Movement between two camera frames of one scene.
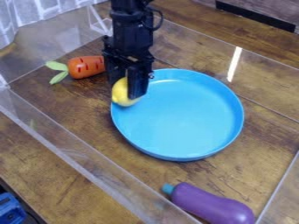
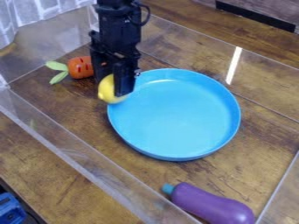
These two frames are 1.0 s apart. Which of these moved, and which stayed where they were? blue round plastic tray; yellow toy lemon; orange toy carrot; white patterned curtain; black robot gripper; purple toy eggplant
Moved: black robot gripper; yellow toy lemon
Stayed: blue round plastic tray; white patterned curtain; purple toy eggplant; orange toy carrot
